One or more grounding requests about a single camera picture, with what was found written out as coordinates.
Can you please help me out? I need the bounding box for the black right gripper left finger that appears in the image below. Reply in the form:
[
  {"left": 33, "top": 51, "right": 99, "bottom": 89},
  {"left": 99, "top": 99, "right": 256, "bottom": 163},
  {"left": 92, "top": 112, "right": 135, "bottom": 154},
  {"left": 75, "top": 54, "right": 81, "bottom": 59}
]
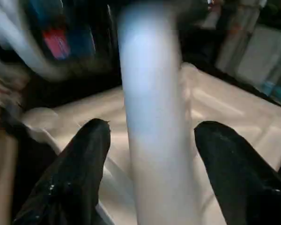
[{"left": 12, "top": 118, "right": 112, "bottom": 225}]

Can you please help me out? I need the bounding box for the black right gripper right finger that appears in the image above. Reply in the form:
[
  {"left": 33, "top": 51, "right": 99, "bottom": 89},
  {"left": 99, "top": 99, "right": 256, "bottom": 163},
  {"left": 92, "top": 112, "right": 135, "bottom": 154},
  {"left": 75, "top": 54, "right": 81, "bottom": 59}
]
[{"left": 193, "top": 120, "right": 281, "bottom": 225}]

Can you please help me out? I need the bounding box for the white plastic table top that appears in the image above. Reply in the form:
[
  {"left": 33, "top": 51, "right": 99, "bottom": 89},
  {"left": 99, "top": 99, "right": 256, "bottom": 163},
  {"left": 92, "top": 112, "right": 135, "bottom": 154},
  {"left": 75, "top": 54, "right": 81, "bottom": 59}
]
[{"left": 21, "top": 62, "right": 281, "bottom": 225}]

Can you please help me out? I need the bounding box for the white plastic table leg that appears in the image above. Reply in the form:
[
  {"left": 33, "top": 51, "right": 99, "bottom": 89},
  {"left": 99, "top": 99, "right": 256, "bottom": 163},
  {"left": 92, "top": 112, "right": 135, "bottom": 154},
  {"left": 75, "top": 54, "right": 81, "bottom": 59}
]
[{"left": 118, "top": 0, "right": 202, "bottom": 225}]

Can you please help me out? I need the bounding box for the light blue plastic stand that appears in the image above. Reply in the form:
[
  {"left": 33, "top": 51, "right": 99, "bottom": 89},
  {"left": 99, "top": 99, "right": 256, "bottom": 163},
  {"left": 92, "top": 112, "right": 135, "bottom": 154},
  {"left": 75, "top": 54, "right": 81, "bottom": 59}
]
[{"left": 263, "top": 79, "right": 281, "bottom": 96}]

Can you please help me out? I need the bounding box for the black mat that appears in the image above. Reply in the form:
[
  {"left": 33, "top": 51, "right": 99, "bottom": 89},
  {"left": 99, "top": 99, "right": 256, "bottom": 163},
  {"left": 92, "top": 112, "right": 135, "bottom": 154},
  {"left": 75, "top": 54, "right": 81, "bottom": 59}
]
[{"left": 4, "top": 35, "right": 281, "bottom": 211}]

